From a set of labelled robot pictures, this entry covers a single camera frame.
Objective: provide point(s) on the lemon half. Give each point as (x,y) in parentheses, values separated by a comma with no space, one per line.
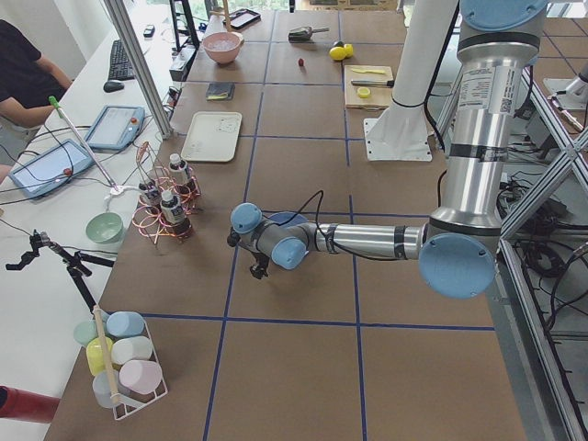
(363,92)

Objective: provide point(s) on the red bottle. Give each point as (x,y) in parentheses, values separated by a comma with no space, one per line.
(24,405)

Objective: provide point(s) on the copper wire bottle rack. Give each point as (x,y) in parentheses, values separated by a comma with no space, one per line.
(153,226)

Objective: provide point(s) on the dark drink bottle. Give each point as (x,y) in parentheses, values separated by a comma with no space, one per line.
(180,172)
(175,215)
(151,195)

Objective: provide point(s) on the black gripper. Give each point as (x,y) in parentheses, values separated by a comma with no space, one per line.
(260,267)

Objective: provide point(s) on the pink cup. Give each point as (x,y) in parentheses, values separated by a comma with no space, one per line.
(141,376)

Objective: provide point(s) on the aluminium frame post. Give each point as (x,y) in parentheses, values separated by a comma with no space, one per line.
(122,24)

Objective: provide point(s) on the metal scoop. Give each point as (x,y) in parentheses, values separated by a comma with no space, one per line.
(303,34)

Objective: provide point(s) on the grey folded cloth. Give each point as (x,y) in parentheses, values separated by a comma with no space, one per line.
(220,91)

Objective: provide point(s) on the pink bowl of ice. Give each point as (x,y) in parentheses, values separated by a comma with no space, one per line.
(223,47)

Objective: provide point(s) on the small yellow lemon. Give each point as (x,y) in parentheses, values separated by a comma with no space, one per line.
(349,50)

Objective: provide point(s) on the white cup rack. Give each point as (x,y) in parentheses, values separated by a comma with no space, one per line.
(108,391)

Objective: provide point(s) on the yellow cup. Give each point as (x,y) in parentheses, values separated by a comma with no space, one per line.
(94,357)

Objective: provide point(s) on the large yellow lemon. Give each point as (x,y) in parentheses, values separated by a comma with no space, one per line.
(338,53)

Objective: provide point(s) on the black computer mouse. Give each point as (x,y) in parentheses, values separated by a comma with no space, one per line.
(111,86)

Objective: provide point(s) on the white cup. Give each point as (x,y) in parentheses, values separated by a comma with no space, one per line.
(131,348)

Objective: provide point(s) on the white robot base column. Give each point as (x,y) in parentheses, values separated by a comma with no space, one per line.
(400,133)

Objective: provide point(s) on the yellow plastic knife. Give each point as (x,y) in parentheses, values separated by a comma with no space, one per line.
(367,71)

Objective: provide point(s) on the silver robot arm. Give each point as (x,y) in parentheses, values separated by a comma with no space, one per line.
(456,248)

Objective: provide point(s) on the black keyboard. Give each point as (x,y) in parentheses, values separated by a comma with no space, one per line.
(120,67)

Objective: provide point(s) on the cream bear tray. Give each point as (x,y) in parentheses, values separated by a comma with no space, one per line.
(212,137)

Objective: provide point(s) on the blue teach pendant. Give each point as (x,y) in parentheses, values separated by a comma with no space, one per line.
(50,170)
(115,128)

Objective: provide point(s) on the wooden cutting board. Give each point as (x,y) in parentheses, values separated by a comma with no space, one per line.
(380,97)

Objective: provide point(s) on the seated person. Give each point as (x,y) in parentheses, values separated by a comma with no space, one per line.
(28,79)

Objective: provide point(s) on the blue cup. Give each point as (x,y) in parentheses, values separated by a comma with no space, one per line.
(123,324)

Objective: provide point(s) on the green bowl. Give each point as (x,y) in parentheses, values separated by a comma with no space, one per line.
(106,227)

